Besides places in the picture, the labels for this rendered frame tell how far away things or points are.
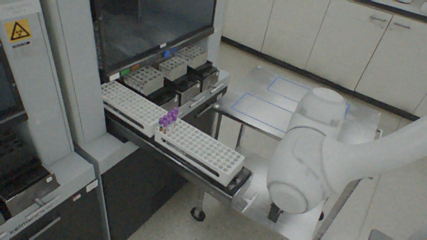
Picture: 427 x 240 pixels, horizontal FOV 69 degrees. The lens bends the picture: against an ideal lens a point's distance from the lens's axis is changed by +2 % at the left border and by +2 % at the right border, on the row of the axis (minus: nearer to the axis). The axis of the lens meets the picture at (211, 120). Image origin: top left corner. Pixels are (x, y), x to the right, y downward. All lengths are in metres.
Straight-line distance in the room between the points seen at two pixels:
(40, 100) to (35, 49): 0.15
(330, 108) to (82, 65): 0.70
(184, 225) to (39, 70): 1.19
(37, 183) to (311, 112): 0.76
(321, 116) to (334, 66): 2.54
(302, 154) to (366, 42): 2.54
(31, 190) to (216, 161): 0.52
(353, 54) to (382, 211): 1.44
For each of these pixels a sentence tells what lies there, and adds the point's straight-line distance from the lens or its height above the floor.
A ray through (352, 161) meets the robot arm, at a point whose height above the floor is 1.20.
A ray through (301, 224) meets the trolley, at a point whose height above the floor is 0.28.
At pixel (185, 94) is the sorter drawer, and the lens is 1.31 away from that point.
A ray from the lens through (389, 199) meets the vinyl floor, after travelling 2.42.
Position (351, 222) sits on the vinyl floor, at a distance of 2.14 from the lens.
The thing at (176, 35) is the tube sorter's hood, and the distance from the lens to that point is 1.25.
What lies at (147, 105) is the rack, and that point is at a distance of 1.12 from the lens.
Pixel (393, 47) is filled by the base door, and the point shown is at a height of 0.58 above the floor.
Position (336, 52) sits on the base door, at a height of 0.37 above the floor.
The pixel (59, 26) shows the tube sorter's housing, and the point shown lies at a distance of 0.92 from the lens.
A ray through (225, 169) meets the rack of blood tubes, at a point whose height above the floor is 0.86.
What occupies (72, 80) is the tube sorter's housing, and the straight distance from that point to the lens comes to 1.00.
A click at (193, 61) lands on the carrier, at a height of 0.87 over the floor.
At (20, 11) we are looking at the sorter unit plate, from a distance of 0.86.
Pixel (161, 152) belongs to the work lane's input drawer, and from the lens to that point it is 1.03.
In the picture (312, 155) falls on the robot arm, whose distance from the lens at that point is 0.56.
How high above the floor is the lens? 1.54
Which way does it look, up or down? 39 degrees down
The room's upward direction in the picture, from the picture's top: 9 degrees clockwise
